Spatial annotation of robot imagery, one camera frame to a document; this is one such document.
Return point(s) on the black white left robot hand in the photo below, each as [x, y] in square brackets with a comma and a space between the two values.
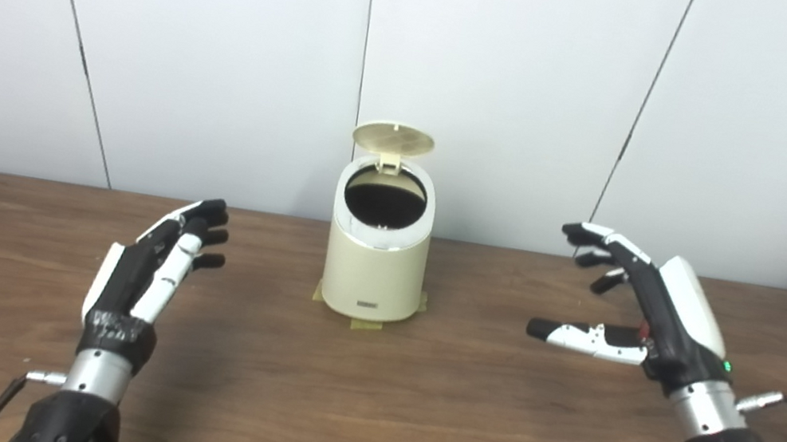
[127, 287]

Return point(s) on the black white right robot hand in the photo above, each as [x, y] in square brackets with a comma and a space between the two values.
[674, 327]

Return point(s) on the cream-colored round bin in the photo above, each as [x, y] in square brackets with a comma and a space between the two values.
[373, 274]

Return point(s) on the cream round bin lid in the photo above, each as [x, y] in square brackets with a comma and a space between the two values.
[393, 138]

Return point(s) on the yellow masking tape piece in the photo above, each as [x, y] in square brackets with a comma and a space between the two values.
[318, 293]
[366, 325]
[422, 304]

